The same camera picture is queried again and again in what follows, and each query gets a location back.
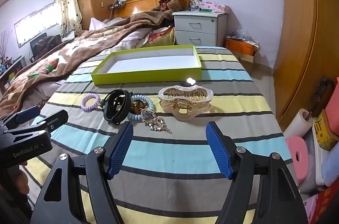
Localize patterned curtain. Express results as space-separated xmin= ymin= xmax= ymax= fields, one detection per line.
xmin=54 ymin=0 xmax=82 ymax=37

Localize shelf with bottles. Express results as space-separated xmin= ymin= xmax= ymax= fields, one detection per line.
xmin=0 ymin=56 xmax=27 ymax=92

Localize yellow tin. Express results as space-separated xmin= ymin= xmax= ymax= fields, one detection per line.
xmin=315 ymin=110 xmax=339 ymax=151

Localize brown blanket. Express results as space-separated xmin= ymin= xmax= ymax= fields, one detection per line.
xmin=0 ymin=12 xmax=172 ymax=118

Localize purple spiral hair tie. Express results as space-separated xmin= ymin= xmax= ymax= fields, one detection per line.
xmin=80 ymin=93 xmax=100 ymax=111

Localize striped bedsheet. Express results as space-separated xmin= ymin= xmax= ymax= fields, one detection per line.
xmin=26 ymin=46 xmax=301 ymax=224

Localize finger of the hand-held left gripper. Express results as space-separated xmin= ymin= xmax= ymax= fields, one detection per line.
xmin=0 ymin=109 xmax=69 ymax=137
xmin=0 ymin=105 xmax=41 ymax=127

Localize wooden headboard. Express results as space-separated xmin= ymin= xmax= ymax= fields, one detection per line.
xmin=117 ymin=0 xmax=190 ymax=19

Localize large wooden wardrobe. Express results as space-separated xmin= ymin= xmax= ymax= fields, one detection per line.
xmin=273 ymin=0 xmax=339 ymax=132

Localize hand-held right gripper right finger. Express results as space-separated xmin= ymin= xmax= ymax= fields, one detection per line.
xmin=205 ymin=121 xmax=309 ymax=224

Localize red green plaid cushion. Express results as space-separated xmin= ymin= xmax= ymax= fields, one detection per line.
xmin=27 ymin=58 xmax=59 ymax=79

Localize orange box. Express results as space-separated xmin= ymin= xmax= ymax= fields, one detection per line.
xmin=226 ymin=37 xmax=261 ymax=63

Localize person's left hand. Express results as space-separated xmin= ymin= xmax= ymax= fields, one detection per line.
xmin=16 ymin=160 xmax=30 ymax=196

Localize black wristband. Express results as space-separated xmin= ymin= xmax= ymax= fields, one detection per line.
xmin=102 ymin=89 xmax=133 ymax=125

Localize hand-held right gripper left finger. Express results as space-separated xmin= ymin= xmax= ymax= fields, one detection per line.
xmin=32 ymin=121 xmax=134 ymax=224

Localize pink storage box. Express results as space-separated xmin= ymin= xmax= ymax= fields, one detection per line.
xmin=325 ymin=77 xmax=339 ymax=140

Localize yellow pillow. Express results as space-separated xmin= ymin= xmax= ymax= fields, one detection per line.
xmin=144 ymin=26 xmax=176 ymax=47

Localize green shallow cardboard box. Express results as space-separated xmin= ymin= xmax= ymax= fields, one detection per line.
xmin=91 ymin=45 xmax=202 ymax=86

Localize dark chair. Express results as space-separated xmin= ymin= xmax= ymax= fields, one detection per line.
xmin=30 ymin=34 xmax=62 ymax=63

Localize pink tissue box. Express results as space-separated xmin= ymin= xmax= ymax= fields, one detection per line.
xmin=200 ymin=1 xmax=230 ymax=14

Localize window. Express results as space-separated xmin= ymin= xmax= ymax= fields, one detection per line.
xmin=14 ymin=1 xmax=61 ymax=48

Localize grey nightstand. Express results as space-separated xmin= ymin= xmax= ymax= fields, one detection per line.
xmin=172 ymin=10 xmax=228 ymax=47

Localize white paper roll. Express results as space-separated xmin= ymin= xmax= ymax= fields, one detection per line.
xmin=283 ymin=109 xmax=315 ymax=140

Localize large clear hair claw clip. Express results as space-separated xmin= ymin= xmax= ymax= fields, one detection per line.
xmin=158 ymin=86 xmax=214 ymax=122

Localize decorative branches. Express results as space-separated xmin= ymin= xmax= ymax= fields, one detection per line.
xmin=0 ymin=29 xmax=13 ymax=60

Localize blue spiral hair tie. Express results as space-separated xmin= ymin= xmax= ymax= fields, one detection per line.
xmin=127 ymin=95 xmax=155 ymax=122

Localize small black hair clip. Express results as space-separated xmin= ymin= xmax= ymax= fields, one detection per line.
xmin=180 ymin=78 xmax=198 ymax=88

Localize brown bead bracelet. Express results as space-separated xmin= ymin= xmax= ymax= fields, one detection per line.
xmin=131 ymin=102 xmax=146 ymax=115

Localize power strip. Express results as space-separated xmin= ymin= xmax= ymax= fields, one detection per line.
xmin=108 ymin=0 xmax=126 ymax=10

